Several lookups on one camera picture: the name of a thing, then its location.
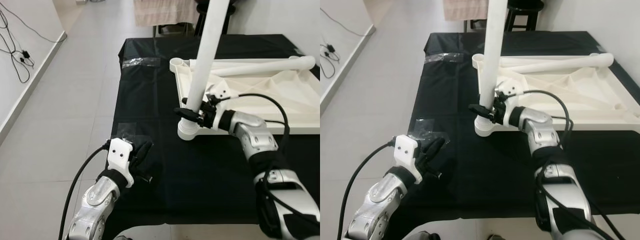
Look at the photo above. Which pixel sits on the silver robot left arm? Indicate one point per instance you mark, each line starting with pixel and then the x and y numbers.
pixel 97 200
pixel 382 200

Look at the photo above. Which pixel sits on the grey robot right foot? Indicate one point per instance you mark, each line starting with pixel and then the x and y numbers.
pixel 496 237

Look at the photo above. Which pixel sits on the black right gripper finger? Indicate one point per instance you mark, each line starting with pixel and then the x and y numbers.
pixel 480 110
pixel 186 113

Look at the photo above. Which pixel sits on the clear tape strip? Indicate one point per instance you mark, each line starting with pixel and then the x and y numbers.
pixel 442 57

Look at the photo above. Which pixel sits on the grey robot left foot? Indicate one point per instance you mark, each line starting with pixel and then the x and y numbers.
pixel 427 236
pixel 122 238

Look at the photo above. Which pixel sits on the beige cloth covered table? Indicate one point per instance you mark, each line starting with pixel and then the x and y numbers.
pixel 465 10
pixel 165 12

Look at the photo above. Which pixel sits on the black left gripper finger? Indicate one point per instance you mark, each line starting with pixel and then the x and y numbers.
pixel 434 147
pixel 144 151

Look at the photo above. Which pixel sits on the white plastic children table top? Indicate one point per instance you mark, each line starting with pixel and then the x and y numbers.
pixel 575 95
pixel 270 95

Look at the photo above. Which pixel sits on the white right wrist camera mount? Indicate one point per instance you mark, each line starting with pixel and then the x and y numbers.
pixel 220 92
pixel 510 88

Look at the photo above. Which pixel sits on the grey robot foot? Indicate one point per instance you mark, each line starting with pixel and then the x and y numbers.
pixel 496 237
pixel 122 238
pixel 427 236

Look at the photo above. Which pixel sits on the black round stool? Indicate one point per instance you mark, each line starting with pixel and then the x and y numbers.
pixel 200 15
pixel 525 15

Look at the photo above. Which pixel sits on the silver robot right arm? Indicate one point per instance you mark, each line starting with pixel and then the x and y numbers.
pixel 255 135
pixel 540 130

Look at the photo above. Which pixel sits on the black charger plug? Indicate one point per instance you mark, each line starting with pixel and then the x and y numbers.
pixel 22 56
pixel 330 50

